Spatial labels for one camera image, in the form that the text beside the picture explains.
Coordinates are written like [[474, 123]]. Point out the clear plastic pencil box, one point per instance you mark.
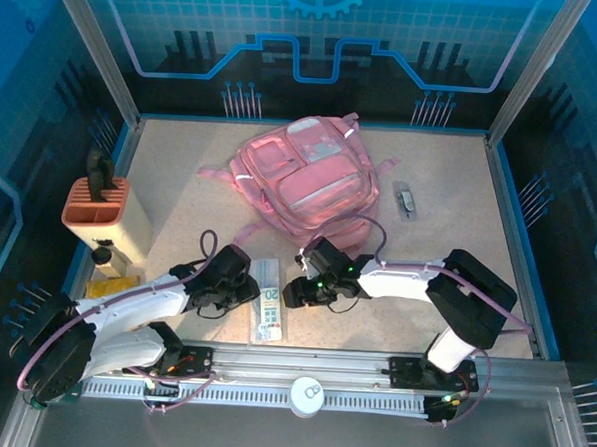
[[269, 312]]

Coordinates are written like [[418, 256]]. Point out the pink school backpack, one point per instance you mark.
[[310, 184]]

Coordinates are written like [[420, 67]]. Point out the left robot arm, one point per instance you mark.
[[134, 295]]

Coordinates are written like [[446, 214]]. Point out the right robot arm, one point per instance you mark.
[[400, 281]]

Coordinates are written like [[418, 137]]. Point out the aluminium front beam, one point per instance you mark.
[[296, 361]]

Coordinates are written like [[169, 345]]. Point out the yellow plastic bag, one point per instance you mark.
[[110, 289]]

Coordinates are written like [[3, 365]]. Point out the small circuit board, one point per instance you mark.
[[152, 383], [441, 403]]

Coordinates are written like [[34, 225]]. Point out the small grey clip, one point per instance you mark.
[[405, 199]]

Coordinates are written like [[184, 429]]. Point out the orange and beige knife block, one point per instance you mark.
[[123, 219]]

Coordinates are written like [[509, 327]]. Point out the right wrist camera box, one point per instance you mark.
[[327, 257]]

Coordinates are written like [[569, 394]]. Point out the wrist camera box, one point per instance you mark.
[[231, 262], [327, 257]]

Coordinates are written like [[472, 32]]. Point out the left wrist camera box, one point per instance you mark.
[[231, 262]]

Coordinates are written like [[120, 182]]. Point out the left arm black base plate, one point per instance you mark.
[[198, 361]]

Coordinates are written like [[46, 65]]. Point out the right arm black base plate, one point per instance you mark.
[[403, 371]]

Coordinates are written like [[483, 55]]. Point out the aluminium frame post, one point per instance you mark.
[[537, 71], [96, 47]]

